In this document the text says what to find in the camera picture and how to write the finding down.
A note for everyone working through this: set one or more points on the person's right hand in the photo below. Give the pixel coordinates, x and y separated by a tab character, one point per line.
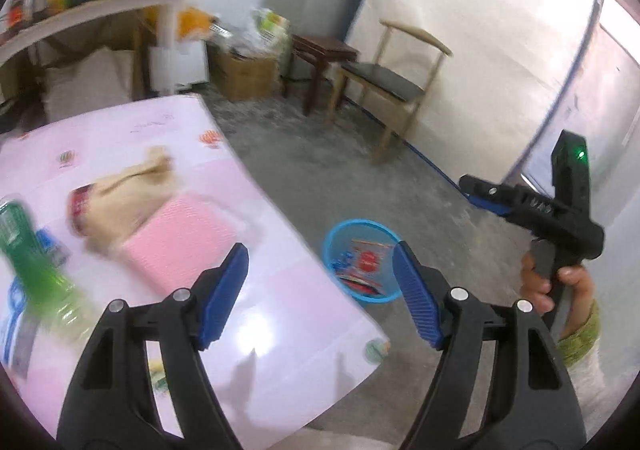
580	287

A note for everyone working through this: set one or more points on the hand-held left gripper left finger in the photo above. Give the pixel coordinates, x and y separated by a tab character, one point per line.
222	300

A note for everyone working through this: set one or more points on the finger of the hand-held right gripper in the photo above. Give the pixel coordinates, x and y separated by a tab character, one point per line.
490	206
487	189

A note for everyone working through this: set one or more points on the blue plastic basket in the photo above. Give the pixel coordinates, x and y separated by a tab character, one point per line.
332	255

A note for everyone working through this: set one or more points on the beige pouch with red label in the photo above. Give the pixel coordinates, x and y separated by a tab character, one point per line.
125	205

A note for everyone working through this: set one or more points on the cream mattress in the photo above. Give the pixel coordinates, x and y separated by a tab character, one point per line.
475	54

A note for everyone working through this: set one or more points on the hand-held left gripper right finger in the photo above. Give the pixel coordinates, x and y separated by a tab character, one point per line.
417	300

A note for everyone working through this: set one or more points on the white shelf table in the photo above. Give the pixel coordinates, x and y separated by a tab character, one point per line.
100	4

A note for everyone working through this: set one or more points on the yellow plastic bag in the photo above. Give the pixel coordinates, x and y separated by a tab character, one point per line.
195	22

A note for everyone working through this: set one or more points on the cardboard box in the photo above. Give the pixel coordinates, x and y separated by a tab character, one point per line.
245	77

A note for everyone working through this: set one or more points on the blue and white carton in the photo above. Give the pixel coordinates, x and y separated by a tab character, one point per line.
15	325

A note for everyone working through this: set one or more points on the white cabinet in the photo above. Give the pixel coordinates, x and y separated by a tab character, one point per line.
180	64

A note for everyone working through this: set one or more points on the white pillow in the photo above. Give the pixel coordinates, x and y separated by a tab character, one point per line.
90	84

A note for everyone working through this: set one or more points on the red can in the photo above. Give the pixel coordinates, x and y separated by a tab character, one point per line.
80	207

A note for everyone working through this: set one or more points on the person's right forearm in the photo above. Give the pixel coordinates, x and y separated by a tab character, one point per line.
595	380

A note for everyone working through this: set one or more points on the green plastic bottle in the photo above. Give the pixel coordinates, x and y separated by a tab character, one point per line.
30	260

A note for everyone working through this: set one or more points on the wooden chair with dark seat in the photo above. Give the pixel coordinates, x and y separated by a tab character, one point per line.
385	79

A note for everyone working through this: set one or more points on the pink sponge pack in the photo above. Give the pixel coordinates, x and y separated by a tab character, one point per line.
175	235

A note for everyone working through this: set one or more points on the red snack bag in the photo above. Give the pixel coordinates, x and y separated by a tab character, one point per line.
370	260

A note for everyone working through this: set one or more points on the dark wooden stool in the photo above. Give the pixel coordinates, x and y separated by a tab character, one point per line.
322	47

